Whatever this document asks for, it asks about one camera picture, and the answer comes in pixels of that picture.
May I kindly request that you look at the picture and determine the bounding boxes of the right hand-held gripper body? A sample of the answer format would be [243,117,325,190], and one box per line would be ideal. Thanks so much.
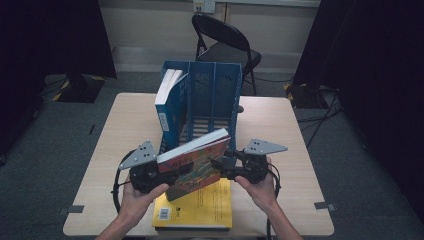
[231,138,288,185]

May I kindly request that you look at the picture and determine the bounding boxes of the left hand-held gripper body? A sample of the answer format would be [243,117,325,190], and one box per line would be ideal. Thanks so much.
[118,139,168,195]

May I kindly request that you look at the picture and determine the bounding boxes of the red illustrated book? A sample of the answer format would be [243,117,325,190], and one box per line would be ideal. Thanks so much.
[156,127,232,203]

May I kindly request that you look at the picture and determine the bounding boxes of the yellow book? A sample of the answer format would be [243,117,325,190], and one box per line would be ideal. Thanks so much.
[152,178,233,229]

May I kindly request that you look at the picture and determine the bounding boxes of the blue plastic file rack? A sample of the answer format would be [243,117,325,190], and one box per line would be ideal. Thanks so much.
[159,60,243,161]

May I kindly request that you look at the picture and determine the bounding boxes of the blue book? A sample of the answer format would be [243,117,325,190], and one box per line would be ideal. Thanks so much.
[154,68,188,154]

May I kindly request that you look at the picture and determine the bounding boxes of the person's left hand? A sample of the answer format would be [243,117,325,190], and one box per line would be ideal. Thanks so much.
[118,182,170,224]

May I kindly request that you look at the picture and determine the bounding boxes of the person's right hand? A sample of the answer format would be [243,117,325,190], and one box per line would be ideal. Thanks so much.
[234,156,280,215]

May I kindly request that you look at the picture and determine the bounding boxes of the grey tape strip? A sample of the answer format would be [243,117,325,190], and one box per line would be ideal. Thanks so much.
[313,201,337,212]
[58,204,85,216]

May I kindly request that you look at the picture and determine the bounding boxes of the black stand base yellow tape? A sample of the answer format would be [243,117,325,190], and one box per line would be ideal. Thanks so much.
[51,73,107,104]
[283,81,341,109]

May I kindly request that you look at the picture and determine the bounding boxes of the black folding chair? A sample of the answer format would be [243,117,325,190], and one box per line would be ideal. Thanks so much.
[191,13,263,97]

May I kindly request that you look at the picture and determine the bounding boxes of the black curtain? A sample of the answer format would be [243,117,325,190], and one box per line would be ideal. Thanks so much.
[292,0,424,221]
[0,0,118,158]

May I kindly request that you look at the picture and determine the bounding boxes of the right hand-held gripper black cable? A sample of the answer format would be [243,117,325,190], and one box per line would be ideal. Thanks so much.
[265,166,282,240]

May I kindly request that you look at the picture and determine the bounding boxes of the hand-held gripper black cable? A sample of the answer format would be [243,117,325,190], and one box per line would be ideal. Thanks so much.
[111,149,135,214]
[265,166,282,240]

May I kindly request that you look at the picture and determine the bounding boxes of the left hand-held gripper black cable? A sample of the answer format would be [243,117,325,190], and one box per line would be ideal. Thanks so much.
[111,149,135,214]

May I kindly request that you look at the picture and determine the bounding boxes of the black floor cables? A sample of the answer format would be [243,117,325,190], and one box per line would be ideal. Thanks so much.
[296,89,345,149]

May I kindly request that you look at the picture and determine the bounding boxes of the white wall socket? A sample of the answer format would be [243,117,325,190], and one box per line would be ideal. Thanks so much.
[193,0,217,14]

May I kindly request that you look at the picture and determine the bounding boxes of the white wall cable trunking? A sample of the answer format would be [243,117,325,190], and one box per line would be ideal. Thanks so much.
[215,0,321,23]

